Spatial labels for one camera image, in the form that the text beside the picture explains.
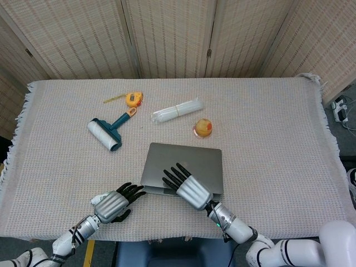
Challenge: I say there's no fruit jelly cup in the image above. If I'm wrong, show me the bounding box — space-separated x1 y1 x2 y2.
191 117 214 139

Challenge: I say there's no woven folding screen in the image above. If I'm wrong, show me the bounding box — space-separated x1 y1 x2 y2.
0 0 356 140

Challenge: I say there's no yellow tape measure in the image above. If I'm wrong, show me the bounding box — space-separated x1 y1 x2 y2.
103 91 145 108

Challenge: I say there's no white green plastic bottle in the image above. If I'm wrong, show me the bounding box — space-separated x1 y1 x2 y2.
91 194 108 206

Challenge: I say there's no silver laptop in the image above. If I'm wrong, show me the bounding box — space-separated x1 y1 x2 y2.
140 142 224 197

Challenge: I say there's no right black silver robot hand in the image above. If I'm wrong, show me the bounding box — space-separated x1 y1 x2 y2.
161 162 214 211

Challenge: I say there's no beige woven tablecloth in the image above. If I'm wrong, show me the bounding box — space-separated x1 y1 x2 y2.
0 72 342 242

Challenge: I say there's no teal white lint roller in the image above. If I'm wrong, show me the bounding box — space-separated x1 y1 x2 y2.
87 107 138 152

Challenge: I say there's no white black sneaker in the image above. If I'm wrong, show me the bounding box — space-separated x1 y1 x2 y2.
346 167 356 209

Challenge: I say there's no bundle of clear plastic straws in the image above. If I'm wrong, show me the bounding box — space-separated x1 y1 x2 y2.
151 96 206 125

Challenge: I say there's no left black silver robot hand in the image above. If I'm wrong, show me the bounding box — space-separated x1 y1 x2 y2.
93 182 147 225

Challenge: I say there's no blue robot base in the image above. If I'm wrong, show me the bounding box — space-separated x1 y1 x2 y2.
115 238 234 267

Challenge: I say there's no white power strip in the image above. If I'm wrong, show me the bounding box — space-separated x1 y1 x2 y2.
330 96 350 123

